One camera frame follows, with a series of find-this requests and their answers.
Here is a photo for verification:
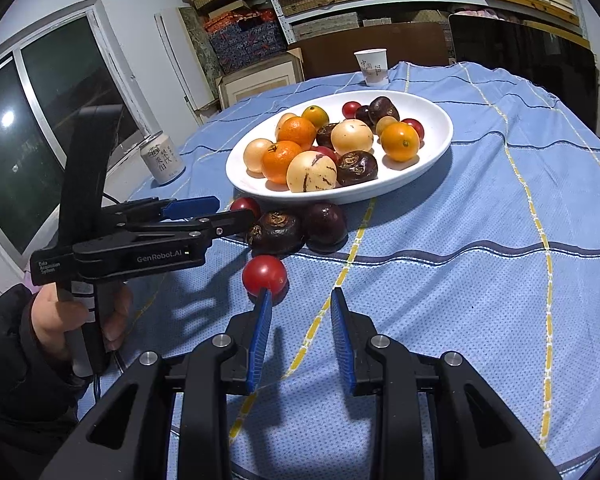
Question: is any blue checked tablecloth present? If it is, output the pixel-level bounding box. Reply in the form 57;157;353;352
74;60;600;480

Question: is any pale peach round fruit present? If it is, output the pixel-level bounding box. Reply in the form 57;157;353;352
275;113;297;139

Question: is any yellow orange kumquat fruit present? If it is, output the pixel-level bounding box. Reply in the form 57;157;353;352
301;105;329;129

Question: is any yellow orange round fruit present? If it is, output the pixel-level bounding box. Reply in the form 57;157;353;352
380;122;420;162

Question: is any small dark chestnut fruit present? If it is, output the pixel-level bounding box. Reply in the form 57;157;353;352
354;105;374;129

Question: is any pale peach fruit front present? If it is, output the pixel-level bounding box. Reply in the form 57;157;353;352
242;138;273;174

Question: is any red tomato beside pepino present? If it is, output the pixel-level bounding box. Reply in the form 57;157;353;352
311;146;338;164

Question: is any small red cherry tomato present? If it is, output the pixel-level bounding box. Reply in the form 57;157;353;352
403;118;425;140

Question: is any white paper cup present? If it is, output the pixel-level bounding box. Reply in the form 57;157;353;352
354;48;389;86

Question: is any red tomato behind gripper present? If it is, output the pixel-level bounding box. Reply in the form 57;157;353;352
230;196;261;219

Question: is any brown cardboard panel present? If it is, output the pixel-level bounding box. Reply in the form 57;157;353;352
289;23;450;79

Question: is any white beverage can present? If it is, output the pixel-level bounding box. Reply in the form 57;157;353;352
140;132;185;185

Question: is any person's left forearm sleeve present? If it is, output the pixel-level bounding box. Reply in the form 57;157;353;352
0;284;88;479

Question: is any red tomato on cloth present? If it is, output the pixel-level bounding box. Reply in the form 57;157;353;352
341;101;361;119

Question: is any dark brown mangosteen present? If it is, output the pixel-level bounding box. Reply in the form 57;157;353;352
315;122;338;151

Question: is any red tomato near centre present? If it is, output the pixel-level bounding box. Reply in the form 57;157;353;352
242;255;288;296

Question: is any small tan round fruit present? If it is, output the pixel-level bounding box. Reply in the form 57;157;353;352
375;115;398;136

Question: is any framed picture leaning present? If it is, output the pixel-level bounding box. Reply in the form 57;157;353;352
218;48;304;110

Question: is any black chair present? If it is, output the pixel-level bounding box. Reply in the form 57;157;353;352
449;14;598;130

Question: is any large orange tangerine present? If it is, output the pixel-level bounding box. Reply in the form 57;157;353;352
261;141;302;185

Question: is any dark purple passion fruit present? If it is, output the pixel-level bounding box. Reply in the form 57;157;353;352
302;203;348;250

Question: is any dark glass window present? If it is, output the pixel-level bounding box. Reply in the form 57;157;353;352
0;0;161;272

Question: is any striped pale pepino melon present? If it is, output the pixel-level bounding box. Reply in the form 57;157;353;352
286;151;337;193

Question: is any person's left hand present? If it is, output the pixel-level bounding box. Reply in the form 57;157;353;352
29;282;133;361

